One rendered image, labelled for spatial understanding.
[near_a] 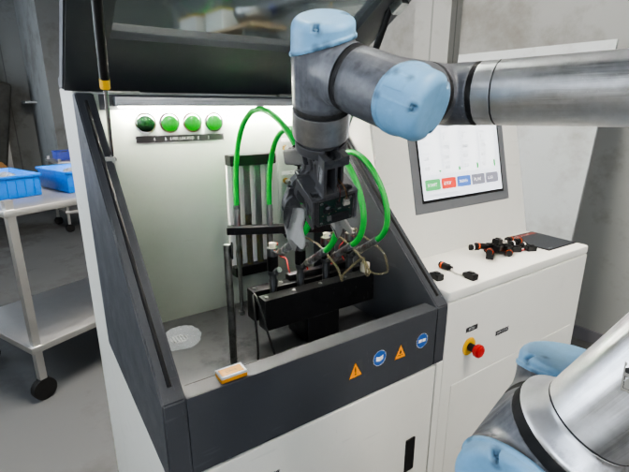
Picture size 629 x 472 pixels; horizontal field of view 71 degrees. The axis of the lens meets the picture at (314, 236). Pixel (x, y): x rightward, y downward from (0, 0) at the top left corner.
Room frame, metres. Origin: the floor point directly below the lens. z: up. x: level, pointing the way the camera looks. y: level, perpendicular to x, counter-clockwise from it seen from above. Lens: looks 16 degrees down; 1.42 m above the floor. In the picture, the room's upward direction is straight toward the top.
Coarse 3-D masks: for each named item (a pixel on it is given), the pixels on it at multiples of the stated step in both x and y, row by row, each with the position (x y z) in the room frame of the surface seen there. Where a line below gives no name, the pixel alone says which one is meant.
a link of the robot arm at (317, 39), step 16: (304, 16) 0.53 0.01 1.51; (320, 16) 0.53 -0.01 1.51; (336, 16) 0.53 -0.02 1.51; (304, 32) 0.51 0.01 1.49; (320, 32) 0.50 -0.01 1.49; (336, 32) 0.51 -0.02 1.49; (352, 32) 0.52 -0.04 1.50; (304, 48) 0.52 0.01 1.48; (320, 48) 0.51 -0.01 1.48; (336, 48) 0.51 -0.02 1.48; (304, 64) 0.52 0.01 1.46; (320, 64) 0.51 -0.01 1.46; (304, 80) 0.53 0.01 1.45; (320, 80) 0.51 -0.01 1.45; (304, 96) 0.54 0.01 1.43; (320, 96) 0.53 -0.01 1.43; (304, 112) 0.55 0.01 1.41; (320, 112) 0.54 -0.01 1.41; (336, 112) 0.55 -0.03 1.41
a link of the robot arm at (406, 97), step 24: (360, 48) 0.50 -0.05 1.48; (336, 72) 0.50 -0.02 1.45; (360, 72) 0.48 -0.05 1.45; (384, 72) 0.47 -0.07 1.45; (408, 72) 0.46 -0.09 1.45; (432, 72) 0.45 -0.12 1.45; (336, 96) 0.50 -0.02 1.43; (360, 96) 0.48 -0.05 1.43; (384, 96) 0.46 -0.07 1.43; (408, 96) 0.44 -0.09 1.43; (432, 96) 0.45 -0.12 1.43; (384, 120) 0.46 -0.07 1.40; (408, 120) 0.44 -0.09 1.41; (432, 120) 0.47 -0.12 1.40
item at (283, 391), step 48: (336, 336) 0.83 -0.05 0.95; (384, 336) 0.87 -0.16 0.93; (432, 336) 0.97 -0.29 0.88; (192, 384) 0.66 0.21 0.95; (240, 384) 0.68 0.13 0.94; (288, 384) 0.73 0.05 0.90; (336, 384) 0.80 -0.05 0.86; (384, 384) 0.88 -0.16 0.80; (192, 432) 0.63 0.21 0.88; (240, 432) 0.68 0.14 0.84
